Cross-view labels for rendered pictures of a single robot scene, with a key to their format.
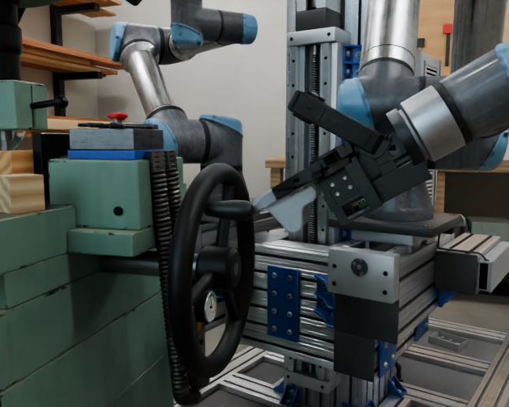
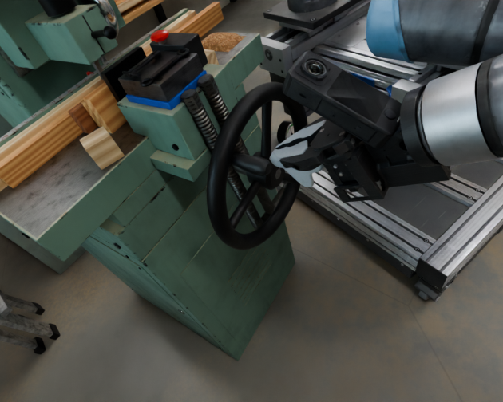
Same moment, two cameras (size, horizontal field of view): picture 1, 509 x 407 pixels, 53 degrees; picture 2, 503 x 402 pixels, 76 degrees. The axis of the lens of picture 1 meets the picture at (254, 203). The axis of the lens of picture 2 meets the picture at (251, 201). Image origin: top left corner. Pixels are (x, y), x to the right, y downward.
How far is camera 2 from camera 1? 0.40 m
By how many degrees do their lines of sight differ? 49
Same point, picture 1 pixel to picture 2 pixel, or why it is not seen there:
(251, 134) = not seen: outside the picture
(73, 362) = (188, 218)
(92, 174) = (148, 119)
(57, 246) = (146, 171)
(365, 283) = not seen: hidden behind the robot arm
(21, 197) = (102, 157)
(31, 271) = (132, 199)
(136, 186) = (180, 133)
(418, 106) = (439, 118)
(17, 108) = (81, 47)
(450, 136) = (478, 159)
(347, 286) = not seen: hidden behind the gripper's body
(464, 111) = not seen: outside the picture
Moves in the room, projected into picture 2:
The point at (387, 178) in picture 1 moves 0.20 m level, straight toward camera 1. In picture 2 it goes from (394, 170) to (309, 361)
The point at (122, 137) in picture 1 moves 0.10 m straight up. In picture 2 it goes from (155, 91) to (117, 16)
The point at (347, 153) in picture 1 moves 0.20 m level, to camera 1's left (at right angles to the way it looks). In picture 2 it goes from (346, 149) to (175, 146)
